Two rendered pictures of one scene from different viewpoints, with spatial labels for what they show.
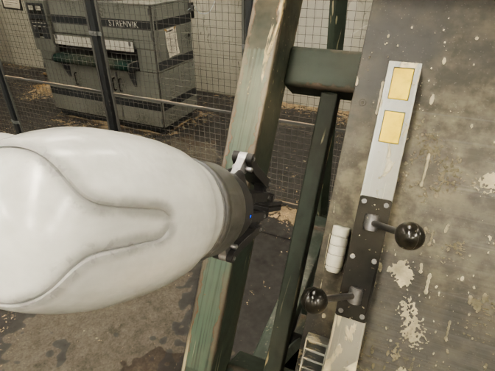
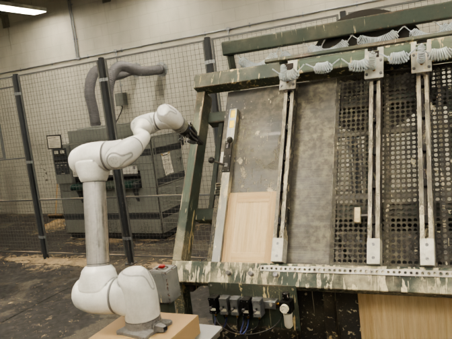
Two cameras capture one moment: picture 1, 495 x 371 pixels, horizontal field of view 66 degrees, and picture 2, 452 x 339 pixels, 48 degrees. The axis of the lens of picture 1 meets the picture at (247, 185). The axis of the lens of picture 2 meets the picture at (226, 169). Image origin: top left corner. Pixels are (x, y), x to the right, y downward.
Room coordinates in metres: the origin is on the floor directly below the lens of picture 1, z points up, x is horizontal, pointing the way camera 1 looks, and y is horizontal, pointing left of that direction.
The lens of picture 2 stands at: (-2.56, -0.33, 1.75)
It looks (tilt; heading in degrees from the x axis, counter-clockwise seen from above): 7 degrees down; 3
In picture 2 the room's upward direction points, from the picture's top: 7 degrees counter-clockwise
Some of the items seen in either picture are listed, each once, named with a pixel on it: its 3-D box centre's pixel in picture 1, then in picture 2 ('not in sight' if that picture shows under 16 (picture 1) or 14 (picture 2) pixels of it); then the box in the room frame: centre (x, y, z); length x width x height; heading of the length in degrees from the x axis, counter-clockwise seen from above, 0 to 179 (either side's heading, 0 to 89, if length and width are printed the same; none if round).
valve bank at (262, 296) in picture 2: not in sight; (247, 311); (-0.04, -0.22, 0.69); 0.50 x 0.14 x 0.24; 67
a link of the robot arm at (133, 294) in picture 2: not in sight; (136, 292); (-0.45, 0.23, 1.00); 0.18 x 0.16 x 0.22; 73
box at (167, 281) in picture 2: not in sight; (164, 284); (0.06, 0.21, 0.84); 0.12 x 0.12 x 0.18; 67
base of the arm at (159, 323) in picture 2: not in sight; (146, 323); (-0.47, 0.20, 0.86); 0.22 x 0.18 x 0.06; 55
